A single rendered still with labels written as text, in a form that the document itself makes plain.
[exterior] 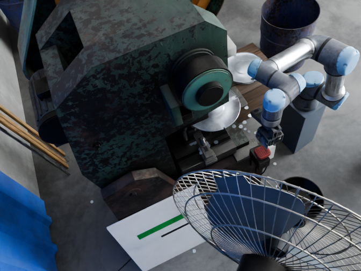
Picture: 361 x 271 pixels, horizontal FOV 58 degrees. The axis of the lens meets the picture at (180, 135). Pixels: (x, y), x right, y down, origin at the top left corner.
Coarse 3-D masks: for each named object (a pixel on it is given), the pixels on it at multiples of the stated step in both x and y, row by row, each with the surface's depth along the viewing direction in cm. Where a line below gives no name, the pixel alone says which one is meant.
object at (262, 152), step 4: (256, 148) 155; (260, 148) 154; (264, 148) 154; (268, 148) 154; (256, 152) 154; (260, 152) 153; (264, 152) 153; (268, 152) 153; (260, 156) 152; (264, 156) 152
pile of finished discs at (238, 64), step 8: (232, 56) 240; (240, 56) 239; (248, 56) 238; (256, 56) 236; (232, 64) 236; (240, 64) 234; (248, 64) 233; (232, 72) 232; (240, 72) 230; (240, 80) 227; (248, 80) 226
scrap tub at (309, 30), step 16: (272, 0) 254; (288, 0) 257; (304, 0) 251; (272, 16) 267; (288, 16) 268; (304, 16) 260; (272, 32) 240; (288, 32) 233; (304, 32) 234; (272, 48) 253
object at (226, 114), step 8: (232, 96) 170; (224, 104) 168; (232, 104) 167; (216, 112) 165; (224, 112) 165; (232, 112) 165; (208, 120) 164; (216, 120) 164; (224, 120) 163; (232, 120) 162; (200, 128) 163; (208, 128) 162; (216, 128) 161
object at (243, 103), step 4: (232, 88) 173; (236, 88) 173; (236, 92) 171; (236, 96) 170; (240, 96) 169; (240, 100) 168; (244, 100) 168; (240, 104) 167; (244, 104) 166; (240, 108) 166
